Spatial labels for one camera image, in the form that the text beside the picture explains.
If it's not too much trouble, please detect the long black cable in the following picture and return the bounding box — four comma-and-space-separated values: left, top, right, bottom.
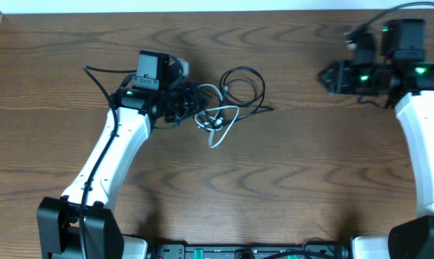
193, 65, 275, 127

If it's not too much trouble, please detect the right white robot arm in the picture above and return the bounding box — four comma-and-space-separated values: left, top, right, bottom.
319, 19, 434, 258

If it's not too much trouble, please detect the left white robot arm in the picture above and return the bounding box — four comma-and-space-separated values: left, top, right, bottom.
37, 50, 207, 258

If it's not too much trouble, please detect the white cable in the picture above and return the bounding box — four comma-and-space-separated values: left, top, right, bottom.
194, 83, 240, 149

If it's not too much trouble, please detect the short black cable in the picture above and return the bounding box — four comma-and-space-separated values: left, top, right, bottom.
151, 114, 189, 131

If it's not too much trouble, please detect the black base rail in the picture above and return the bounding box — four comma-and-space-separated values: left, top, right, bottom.
145, 241, 353, 259

